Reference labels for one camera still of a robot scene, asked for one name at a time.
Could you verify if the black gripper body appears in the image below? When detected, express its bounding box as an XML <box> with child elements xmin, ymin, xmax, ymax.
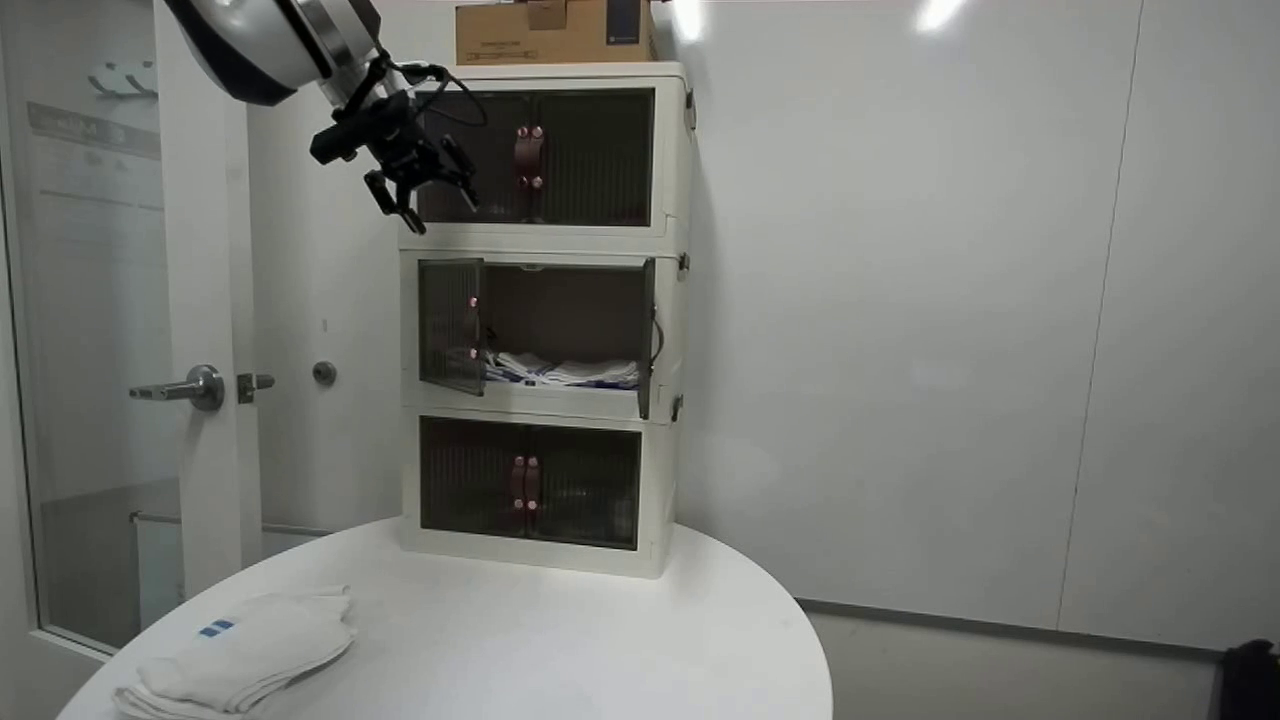
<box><xmin>347</xmin><ymin>93</ymin><xmax>454</xmax><ymax>185</ymax></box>

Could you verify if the smoked translucent cabinet door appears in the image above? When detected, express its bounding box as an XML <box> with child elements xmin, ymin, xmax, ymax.
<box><xmin>416</xmin><ymin>256</ymin><xmax>490</xmax><ymax>395</ymax></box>
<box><xmin>419</xmin><ymin>417</ymin><xmax>532</xmax><ymax>541</ymax></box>
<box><xmin>523</xmin><ymin>420</ymin><xmax>643</xmax><ymax>554</ymax></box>
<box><xmin>527</xmin><ymin>90</ymin><xmax>661</xmax><ymax>229</ymax></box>
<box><xmin>416</xmin><ymin>90</ymin><xmax>532</xmax><ymax>225</ymax></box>
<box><xmin>635</xmin><ymin>256</ymin><xmax>669</xmax><ymax>426</ymax></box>

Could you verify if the white stacked storage cabinet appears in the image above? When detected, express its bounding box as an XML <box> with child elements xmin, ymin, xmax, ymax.
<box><xmin>397</xmin><ymin>56</ymin><xmax>696</xmax><ymax>581</ymax></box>

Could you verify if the cardboard box with black label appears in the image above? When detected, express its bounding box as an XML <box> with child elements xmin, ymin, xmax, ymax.
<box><xmin>454</xmin><ymin>0</ymin><xmax>661</xmax><ymax>69</ymax></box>

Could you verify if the white door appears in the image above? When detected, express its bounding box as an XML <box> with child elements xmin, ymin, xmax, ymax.
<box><xmin>0</xmin><ymin>0</ymin><xmax>266</xmax><ymax>720</ymax></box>

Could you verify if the blue and white cloth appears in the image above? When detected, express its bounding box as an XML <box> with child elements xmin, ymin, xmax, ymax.
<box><xmin>477</xmin><ymin>347</ymin><xmax>649</xmax><ymax>395</ymax></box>

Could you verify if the white coat hook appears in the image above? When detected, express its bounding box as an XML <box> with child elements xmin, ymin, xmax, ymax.
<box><xmin>84</xmin><ymin>56</ymin><xmax>158</xmax><ymax>104</ymax></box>

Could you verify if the folded white towel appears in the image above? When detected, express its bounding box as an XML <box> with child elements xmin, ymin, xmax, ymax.
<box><xmin>113</xmin><ymin>581</ymin><xmax>359</xmax><ymax>720</ymax></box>

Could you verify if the black bag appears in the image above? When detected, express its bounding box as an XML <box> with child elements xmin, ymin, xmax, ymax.
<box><xmin>1217</xmin><ymin>637</ymin><xmax>1280</xmax><ymax>720</ymax></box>

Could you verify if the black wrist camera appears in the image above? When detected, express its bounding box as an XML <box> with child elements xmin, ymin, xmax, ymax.
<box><xmin>307</xmin><ymin>116</ymin><xmax>373</xmax><ymax>169</ymax></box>

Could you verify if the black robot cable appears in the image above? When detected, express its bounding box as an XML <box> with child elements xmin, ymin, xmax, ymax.
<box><xmin>397</xmin><ymin>56</ymin><xmax>494</xmax><ymax>138</ymax></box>

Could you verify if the silver door lever handle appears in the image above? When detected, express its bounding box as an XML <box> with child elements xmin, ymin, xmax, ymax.
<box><xmin>124</xmin><ymin>361</ymin><xmax>230</xmax><ymax>417</ymax></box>

